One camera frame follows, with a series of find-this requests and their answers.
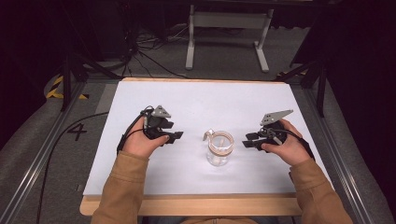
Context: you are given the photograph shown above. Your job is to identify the bundle of floor cables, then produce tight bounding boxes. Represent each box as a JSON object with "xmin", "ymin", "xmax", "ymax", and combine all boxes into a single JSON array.
[{"xmin": 120, "ymin": 22, "xmax": 191, "ymax": 79}]

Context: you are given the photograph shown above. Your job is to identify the clear glass jar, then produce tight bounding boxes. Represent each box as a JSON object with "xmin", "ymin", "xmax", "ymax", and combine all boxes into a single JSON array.
[{"xmin": 203, "ymin": 128, "xmax": 235, "ymax": 168}]

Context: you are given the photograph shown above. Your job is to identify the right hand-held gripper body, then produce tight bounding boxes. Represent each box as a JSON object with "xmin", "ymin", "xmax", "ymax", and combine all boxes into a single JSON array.
[{"xmin": 258, "ymin": 108, "xmax": 294, "ymax": 153}]

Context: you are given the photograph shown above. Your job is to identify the black floor cable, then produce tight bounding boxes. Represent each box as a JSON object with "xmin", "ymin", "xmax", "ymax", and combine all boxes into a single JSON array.
[{"xmin": 35, "ymin": 111, "xmax": 110, "ymax": 224}]

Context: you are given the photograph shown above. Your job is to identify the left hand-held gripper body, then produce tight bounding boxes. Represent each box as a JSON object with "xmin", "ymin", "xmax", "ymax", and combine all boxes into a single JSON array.
[{"xmin": 141, "ymin": 105, "xmax": 173, "ymax": 141}]

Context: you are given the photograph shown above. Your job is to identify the black tripod stand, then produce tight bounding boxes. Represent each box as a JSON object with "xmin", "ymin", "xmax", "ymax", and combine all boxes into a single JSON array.
[
  {"xmin": 274, "ymin": 58, "xmax": 329, "ymax": 119},
  {"xmin": 60, "ymin": 46, "xmax": 123, "ymax": 112}
]

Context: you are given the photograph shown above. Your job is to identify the aluminium floor rail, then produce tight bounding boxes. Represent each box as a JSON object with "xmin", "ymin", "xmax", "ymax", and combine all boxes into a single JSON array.
[
  {"xmin": 0, "ymin": 79, "xmax": 87, "ymax": 224},
  {"xmin": 302, "ymin": 87, "xmax": 375, "ymax": 224}
]

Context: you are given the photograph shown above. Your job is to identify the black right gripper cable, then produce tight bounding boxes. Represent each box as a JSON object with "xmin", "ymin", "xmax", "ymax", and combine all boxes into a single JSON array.
[{"xmin": 265, "ymin": 126, "xmax": 317, "ymax": 161}]

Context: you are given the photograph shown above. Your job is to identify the white table mat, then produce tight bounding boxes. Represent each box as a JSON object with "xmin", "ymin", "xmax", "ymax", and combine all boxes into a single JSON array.
[{"xmin": 82, "ymin": 80, "xmax": 334, "ymax": 197}]

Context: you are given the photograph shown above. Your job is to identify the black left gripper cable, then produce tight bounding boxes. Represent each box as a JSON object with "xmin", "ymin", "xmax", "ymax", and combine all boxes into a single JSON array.
[{"xmin": 116, "ymin": 105, "xmax": 155, "ymax": 155}]

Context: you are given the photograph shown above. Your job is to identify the white metal stand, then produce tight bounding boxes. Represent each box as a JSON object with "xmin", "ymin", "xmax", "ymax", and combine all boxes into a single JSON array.
[{"xmin": 184, "ymin": 4, "xmax": 276, "ymax": 74}]

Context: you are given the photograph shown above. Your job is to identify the person's left hand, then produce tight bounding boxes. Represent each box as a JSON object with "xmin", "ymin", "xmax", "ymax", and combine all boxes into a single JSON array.
[{"xmin": 122, "ymin": 116, "xmax": 171, "ymax": 160}]

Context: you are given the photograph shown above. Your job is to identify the person's right hand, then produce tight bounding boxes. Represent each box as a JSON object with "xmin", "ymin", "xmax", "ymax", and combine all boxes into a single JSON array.
[{"xmin": 261, "ymin": 119, "xmax": 313, "ymax": 167}]

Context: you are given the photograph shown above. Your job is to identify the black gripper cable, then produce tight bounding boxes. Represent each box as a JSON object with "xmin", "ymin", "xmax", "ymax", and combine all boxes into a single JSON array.
[
  {"xmin": 116, "ymin": 105, "xmax": 155, "ymax": 155},
  {"xmin": 265, "ymin": 126, "xmax": 317, "ymax": 161}
]

